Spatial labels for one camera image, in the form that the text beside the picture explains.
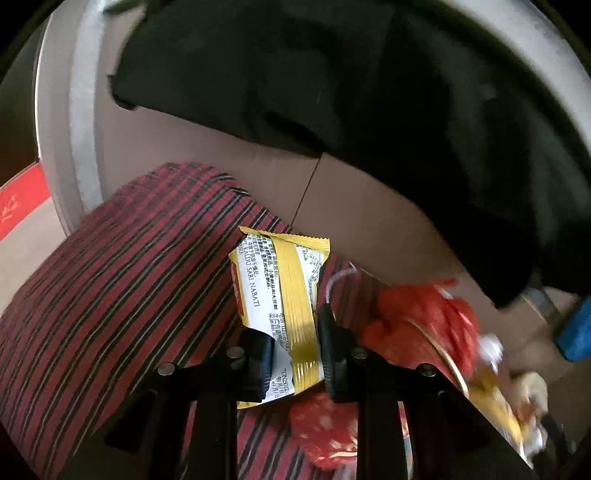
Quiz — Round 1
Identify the yellow white snack wrapper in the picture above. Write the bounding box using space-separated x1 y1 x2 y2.
228 226 331 410

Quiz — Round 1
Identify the red snack wrapper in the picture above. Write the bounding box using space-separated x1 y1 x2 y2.
469 367 549 460

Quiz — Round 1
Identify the red plastic bag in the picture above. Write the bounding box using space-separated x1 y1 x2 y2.
359 279 479 388

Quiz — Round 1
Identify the red plaid tablecloth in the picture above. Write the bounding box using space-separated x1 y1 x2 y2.
0 162 412 480

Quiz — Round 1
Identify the blue towel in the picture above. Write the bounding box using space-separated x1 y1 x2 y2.
555 297 591 362

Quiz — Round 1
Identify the black cloth on counter edge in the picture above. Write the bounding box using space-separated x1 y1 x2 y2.
110 1 590 307

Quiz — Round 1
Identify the red floor mat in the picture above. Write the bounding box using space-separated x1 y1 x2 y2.
0 162 50 240

